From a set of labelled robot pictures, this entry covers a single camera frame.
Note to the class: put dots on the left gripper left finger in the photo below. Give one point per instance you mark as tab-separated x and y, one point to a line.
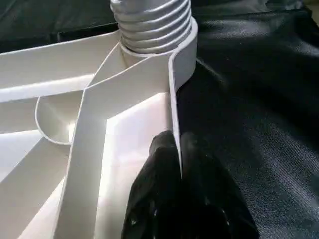
152	194

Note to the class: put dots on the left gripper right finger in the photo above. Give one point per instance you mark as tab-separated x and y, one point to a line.
214	199

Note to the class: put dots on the white plastic table top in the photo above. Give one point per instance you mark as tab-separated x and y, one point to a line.
119	139

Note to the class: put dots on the white plastic table leg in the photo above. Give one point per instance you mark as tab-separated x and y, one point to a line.
152	25

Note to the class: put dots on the black work mat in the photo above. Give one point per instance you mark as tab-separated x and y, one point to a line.
259	109

